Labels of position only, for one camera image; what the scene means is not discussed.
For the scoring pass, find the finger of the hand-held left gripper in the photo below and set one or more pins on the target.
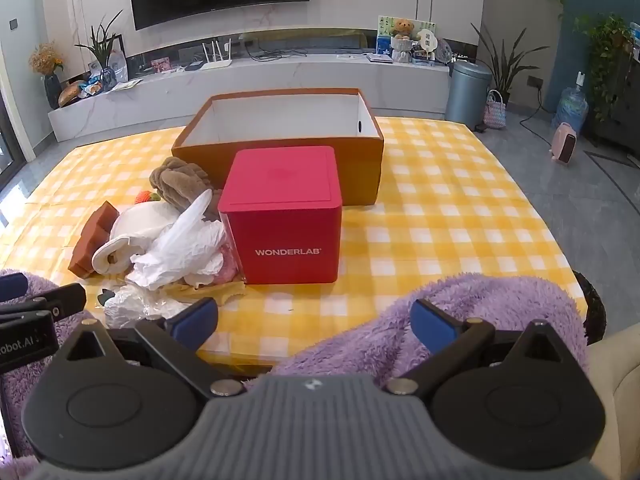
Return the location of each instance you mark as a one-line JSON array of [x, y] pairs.
[[60, 300], [12, 286]]

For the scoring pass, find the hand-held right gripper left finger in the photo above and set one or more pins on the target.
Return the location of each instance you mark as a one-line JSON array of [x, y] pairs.
[[192, 321]]

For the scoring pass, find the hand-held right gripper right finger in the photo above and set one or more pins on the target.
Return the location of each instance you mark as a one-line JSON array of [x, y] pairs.
[[431, 324]]

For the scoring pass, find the crinkled silver plastic bag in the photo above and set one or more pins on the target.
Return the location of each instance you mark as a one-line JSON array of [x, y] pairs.
[[131, 306]]

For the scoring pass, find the pink floral cloth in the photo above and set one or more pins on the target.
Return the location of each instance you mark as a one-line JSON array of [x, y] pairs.
[[226, 266]]

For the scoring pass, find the white textured towel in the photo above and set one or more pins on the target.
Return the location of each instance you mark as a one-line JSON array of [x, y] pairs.
[[137, 220]]

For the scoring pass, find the orange cardboard box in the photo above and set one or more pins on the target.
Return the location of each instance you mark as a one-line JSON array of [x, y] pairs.
[[362, 172]]

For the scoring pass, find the brown sponge block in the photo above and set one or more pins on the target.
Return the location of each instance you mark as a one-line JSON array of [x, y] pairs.
[[87, 246]]

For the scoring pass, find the white plastic bag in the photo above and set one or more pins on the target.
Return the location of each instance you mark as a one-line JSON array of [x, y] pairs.
[[175, 252]]

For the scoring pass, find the purple fuzzy garment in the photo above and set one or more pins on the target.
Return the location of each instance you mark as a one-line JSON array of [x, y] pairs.
[[500, 300]]

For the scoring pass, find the yellow checked tablecloth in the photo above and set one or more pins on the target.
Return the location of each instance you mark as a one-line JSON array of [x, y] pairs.
[[450, 210]]

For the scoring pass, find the strawberry toy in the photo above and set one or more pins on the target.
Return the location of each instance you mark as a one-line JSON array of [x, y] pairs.
[[145, 197]]

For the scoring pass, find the brown plush towel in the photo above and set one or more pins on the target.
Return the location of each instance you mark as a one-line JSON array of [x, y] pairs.
[[175, 180]]

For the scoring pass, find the red square box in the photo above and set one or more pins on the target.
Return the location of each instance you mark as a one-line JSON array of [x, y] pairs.
[[285, 210]]

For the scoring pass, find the beige sofa cushion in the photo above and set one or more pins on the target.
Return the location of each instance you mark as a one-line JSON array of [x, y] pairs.
[[620, 390]]

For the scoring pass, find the brown round packet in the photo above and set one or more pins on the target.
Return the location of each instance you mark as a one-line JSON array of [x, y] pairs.
[[71, 92]]

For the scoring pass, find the blue white snack packet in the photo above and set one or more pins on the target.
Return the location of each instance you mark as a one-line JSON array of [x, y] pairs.
[[92, 87]]

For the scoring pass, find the pastel woven bag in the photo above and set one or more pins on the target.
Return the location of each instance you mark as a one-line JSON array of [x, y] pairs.
[[495, 116]]

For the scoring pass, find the pink space heater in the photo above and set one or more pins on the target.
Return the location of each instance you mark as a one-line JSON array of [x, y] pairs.
[[562, 142]]

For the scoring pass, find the loose paper sheets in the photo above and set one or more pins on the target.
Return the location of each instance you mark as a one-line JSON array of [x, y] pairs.
[[125, 85]]

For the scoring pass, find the dried flowers in dark vase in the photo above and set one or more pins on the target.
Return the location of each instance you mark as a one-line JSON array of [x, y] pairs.
[[46, 57]]

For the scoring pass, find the grey blue trash can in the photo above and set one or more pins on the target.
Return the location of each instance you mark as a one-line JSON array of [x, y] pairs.
[[467, 95]]

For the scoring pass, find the blue water bottle with pump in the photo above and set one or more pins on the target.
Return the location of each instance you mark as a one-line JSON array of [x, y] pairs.
[[570, 110]]

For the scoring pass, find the pink small box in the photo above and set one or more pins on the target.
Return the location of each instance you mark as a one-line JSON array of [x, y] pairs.
[[161, 64]]

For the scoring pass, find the white router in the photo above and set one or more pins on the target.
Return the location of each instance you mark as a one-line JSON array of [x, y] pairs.
[[216, 64]]

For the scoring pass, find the green plant in glass vase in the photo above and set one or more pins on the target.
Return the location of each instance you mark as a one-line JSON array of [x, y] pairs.
[[103, 42]]

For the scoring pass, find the long leaf potted plant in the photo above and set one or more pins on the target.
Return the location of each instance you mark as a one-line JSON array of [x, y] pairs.
[[502, 72]]

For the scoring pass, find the white marble television console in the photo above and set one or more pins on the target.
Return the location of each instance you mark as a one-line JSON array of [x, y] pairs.
[[300, 76]]

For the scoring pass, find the blue white book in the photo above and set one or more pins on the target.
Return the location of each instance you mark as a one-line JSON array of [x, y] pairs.
[[380, 58]]

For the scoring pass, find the dark grey cabinet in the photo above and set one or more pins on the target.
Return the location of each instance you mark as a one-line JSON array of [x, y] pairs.
[[625, 110]]

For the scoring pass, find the brown teddy bear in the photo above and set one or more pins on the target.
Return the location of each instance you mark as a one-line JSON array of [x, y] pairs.
[[402, 27]]

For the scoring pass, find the green picture board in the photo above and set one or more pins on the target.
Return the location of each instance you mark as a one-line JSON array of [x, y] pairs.
[[382, 27]]

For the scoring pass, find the climbing green plant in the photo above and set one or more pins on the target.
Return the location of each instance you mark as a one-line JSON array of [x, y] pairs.
[[605, 45]]

